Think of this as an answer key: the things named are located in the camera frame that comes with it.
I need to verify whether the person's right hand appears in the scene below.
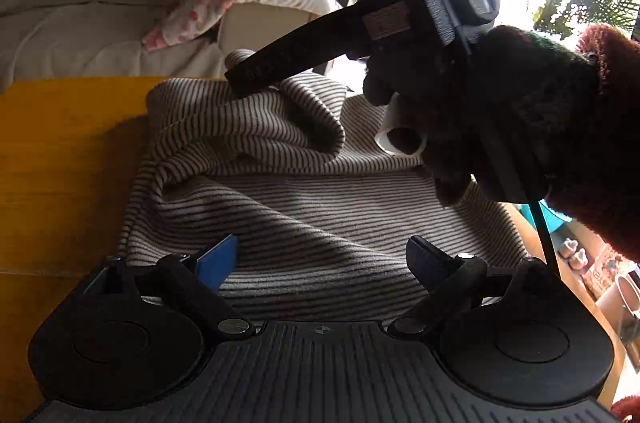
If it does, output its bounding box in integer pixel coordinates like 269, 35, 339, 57
362, 25, 601, 208

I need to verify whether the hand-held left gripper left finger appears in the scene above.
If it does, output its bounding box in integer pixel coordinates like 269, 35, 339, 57
82, 234, 256, 339

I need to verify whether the striped grey garment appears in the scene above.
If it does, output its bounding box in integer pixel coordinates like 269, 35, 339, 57
117, 48, 531, 321

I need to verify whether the black cable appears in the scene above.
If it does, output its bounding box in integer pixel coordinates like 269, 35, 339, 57
529, 200, 562, 279

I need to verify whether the teal plastic object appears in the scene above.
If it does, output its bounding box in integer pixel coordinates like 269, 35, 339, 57
520, 202, 572, 235

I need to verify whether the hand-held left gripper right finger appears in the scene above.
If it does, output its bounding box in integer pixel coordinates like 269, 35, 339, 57
387, 235, 558, 339

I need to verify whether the white container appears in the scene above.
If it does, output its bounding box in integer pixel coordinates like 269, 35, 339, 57
614, 273, 640, 320

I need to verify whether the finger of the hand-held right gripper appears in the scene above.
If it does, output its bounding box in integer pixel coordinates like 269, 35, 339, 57
224, 0, 413, 100

